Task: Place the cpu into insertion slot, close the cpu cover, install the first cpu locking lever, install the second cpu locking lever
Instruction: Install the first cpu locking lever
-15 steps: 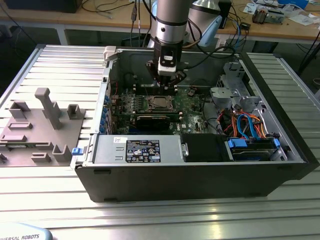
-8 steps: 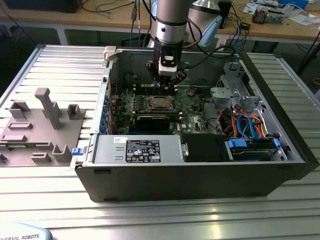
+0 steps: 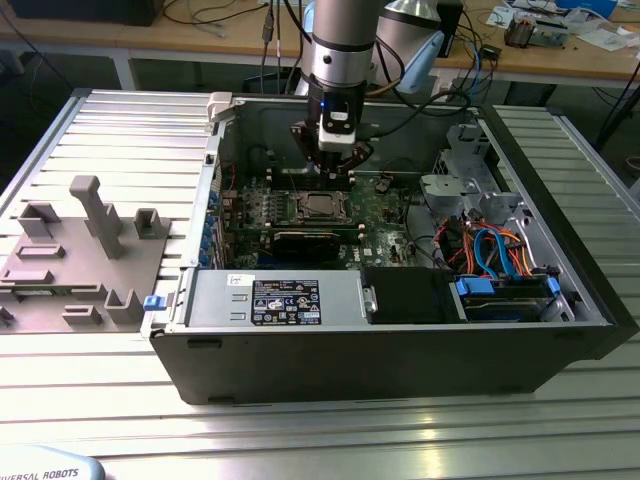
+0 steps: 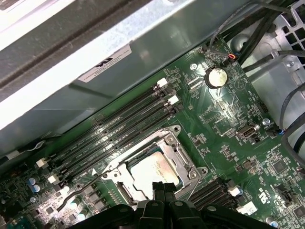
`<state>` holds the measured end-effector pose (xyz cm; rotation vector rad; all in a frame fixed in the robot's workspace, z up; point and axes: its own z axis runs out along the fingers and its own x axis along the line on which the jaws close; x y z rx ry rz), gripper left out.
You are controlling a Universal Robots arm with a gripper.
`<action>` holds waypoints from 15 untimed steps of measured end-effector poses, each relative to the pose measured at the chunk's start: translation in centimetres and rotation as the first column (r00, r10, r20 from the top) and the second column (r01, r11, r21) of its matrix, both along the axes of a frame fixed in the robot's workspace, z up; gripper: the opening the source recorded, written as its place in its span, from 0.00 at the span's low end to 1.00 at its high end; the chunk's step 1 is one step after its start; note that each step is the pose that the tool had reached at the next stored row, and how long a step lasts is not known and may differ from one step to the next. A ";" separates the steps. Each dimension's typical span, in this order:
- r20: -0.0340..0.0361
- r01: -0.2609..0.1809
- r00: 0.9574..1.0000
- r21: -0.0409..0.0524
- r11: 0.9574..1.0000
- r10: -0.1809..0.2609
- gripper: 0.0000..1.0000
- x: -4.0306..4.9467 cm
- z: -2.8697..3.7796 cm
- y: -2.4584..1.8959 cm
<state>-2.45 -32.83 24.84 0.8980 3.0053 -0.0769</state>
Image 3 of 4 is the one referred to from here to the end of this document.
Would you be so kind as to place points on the grey plastic parts rack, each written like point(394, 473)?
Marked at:
point(75, 260)

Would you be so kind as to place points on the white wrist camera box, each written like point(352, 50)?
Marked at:
point(337, 142)

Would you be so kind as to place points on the wooden desk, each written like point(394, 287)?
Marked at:
point(210, 37)

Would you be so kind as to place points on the pale grey case latch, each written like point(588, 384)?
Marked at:
point(220, 105)

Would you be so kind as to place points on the black box on desk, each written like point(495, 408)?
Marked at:
point(85, 12)

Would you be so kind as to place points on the black open PC case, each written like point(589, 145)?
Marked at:
point(350, 365)

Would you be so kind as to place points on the green RAM stick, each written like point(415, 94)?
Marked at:
point(320, 229)

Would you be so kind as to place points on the hard disk in blue carrier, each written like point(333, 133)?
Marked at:
point(472, 289)

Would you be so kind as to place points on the grey metal part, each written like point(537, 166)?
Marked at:
point(550, 36)

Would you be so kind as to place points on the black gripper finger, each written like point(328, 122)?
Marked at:
point(360, 152)
point(305, 142)

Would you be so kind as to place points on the black graphics card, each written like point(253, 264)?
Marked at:
point(305, 247)

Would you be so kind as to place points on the silver CPU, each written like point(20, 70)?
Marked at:
point(322, 205)

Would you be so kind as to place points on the pale blue teach pendant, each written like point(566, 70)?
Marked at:
point(45, 470)

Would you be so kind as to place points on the grey perforated metal cage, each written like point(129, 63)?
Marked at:
point(465, 135)

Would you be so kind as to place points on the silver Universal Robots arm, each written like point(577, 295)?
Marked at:
point(342, 60)

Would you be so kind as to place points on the grey power supply unit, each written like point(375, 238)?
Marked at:
point(215, 300)

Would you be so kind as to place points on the white paper sheet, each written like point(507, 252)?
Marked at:
point(605, 40)

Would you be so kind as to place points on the blue box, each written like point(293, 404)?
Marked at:
point(587, 6)

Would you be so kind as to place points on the CPU socket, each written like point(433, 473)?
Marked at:
point(299, 200)

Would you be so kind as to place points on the blue plastic case latch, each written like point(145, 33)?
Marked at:
point(153, 303)

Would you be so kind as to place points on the small black adapter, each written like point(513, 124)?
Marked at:
point(490, 53)

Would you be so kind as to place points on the silver metal disk bay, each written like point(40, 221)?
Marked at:
point(442, 187)

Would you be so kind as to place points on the green motherboard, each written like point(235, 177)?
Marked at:
point(395, 227)

